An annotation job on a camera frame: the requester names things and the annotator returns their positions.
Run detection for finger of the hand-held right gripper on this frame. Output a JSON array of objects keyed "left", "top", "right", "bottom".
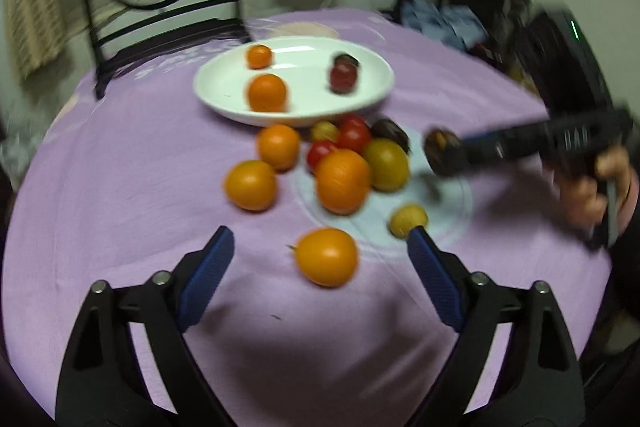
[
  {"left": 457, "top": 125, "right": 551, "bottom": 148},
  {"left": 432, "top": 146, "right": 550, "bottom": 178}
]

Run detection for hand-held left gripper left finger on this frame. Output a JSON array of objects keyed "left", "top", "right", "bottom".
[{"left": 55, "top": 226, "right": 241, "bottom": 427}]

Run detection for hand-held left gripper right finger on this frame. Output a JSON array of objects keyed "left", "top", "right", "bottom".
[{"left": 406, "top": 226, "right": 587, "bottom": 427}]

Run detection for small yellow fruit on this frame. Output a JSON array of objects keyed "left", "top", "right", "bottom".
[
  {"left": 310, "top": 120, "right": 341, "bottom": 142},
  {"left": 389, "top": 204, "right": 429, "bottom": 240}
]

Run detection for yellow green lemon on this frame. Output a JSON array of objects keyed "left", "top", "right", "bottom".
[{"left": 362, "top": 138, "right": 411, "bottom": 192}]

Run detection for large orange tangerine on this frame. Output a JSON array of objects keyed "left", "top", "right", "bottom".
[{"left": 315, "top": 148, "right": 372, "bottom": 216}]

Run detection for white oval plate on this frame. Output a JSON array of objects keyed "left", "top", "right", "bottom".
[{"left": 194, "top": 36, "right": 396, "bottom": 128}]

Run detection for person's right hand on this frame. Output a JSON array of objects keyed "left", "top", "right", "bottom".
[{"left": 556, "top": 146, "right": 637, "bottom": 234}]

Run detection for purple printed tablecloth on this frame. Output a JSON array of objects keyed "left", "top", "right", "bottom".
[{"left": 0, "top": 7, "right": 617, "bottom": 427}]

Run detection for blue crumpled cloth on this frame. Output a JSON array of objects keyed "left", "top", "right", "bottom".
[{"left": 400, "top": 0, "right": 488, "bottom": 52}]

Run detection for red plum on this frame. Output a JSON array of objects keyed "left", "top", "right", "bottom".
[{"left": 328, "top": 61, "right": 359, "bottom": 95}]

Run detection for small orange tangerine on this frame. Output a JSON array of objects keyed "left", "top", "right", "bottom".
[{"left": 246, "top": 44, "right": 273, "bottom": 70}]

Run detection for beige checked curtain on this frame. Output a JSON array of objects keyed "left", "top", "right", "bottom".
[{"left": 5, "top": 0, "right": 68, "bottom": 80}]

